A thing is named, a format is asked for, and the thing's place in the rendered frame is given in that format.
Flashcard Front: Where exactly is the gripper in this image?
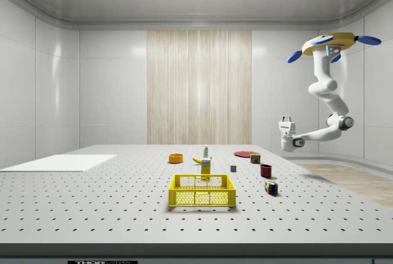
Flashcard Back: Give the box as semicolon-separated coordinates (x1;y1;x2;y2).
278;115;297;136

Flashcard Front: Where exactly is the dark red mug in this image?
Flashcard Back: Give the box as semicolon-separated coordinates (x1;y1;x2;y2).
260;163;274;178

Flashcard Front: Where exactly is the puzzle cube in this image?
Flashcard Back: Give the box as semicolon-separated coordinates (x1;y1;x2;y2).
264;180;279;196

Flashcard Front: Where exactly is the yellow carton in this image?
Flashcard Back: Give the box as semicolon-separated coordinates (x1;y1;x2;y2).
200;158;211;182

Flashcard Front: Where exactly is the drone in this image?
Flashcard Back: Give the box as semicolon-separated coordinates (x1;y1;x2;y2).
286;32;383;64

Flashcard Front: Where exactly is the yellow basket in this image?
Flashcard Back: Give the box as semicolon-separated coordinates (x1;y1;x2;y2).
168;174;237;208

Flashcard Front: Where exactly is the white board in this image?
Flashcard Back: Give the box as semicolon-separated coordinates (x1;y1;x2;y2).
0;154;118;173

